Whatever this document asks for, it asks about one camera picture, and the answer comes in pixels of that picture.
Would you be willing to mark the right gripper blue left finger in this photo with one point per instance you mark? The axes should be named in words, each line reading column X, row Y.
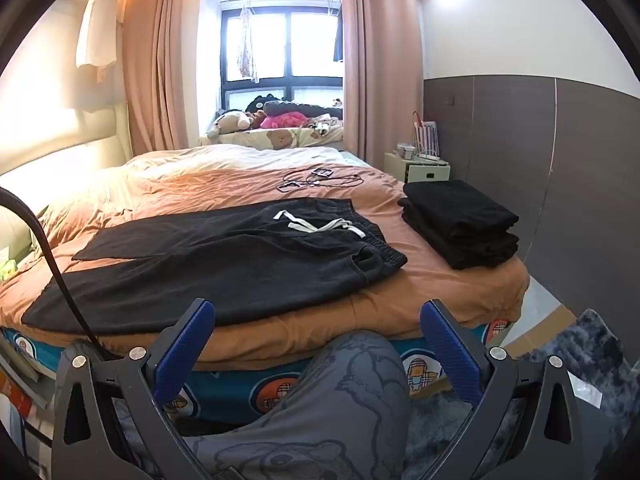
column 177, row 349

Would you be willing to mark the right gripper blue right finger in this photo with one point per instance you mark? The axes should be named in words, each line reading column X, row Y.
column 459, row 352

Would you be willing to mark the black drawstring pants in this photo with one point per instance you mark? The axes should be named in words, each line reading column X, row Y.
column 250, row 262

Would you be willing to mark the blue cartoon bed sheet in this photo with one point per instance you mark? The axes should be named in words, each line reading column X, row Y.
column 238, row 397

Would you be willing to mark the grey patterned trouser leg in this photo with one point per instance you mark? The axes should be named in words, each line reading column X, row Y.
column 346, row 417

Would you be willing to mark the stack of folded black clothes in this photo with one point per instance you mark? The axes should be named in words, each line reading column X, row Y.
column 465, row 227

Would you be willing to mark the dark shaggy rug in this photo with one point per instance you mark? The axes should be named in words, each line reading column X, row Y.
column 566, row 410

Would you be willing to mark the white bedside table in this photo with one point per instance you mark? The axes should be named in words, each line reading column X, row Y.
column 415, row 170

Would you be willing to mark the striped items on nightstand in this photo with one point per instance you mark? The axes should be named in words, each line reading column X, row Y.
column 425, row 143

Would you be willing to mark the bear print pillow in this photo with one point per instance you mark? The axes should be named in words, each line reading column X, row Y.
column 280, row 138

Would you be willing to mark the white padded headboard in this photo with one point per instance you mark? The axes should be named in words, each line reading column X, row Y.
column 86, row 142

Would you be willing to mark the plush toy pile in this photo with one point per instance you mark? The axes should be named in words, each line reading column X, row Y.
column 268, row 112

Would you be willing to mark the black framed window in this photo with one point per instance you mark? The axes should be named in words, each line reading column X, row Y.
column 281, row 51

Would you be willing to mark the pink curtain left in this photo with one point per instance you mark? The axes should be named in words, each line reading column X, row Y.
column 152, row 58

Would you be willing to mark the pink curtain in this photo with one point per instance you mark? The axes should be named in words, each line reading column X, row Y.
column 152, row 58
column 383, row 77

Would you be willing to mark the pink curtain right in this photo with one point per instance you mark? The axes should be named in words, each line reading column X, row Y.
column 383, row 77

